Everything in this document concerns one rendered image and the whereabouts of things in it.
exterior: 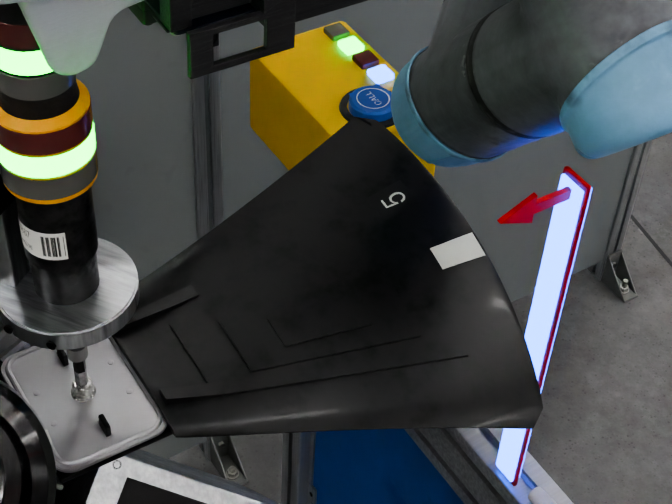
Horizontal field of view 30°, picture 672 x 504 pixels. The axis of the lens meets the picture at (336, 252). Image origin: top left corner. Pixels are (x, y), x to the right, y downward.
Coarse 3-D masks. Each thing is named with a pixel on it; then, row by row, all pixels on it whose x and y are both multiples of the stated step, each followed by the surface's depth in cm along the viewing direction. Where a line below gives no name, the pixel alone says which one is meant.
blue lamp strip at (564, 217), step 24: (576, 192) 82; (552, 216) 85; (576, 216) 83; (552, 240) 86; (552, 264) 87; (552, 288) 88; (552, 312) 89; (528, 336) 93; (504, 432) 102; (504, 456) 103
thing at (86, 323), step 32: (0, 192) 58; (0, 224) 59; (0, 256) 60; (128, 256) 64; (0, 288) 62; (32, 288) 62; (128, 288) 62; (32, 320) 60; (64, 320) 60; (96, 320) 61; (128, 320) 62
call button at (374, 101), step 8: (360, 88) 106; (368, 88) 106; (376, 88) 106; (384, 88) 106; (352, 96) 105; (360, 96) 105; (368, 96) 105; (376, 96) 105; (384, 96) 105; (352, 104) 104; (360, 104) 104; (368, 104) 104; (376, 104) 104; (384, 104) 104; (352, 112) 104; (360, 112) 104; (368, 112) 103; (376, 112) 103; (384, 112) 104; (384, 120) 104
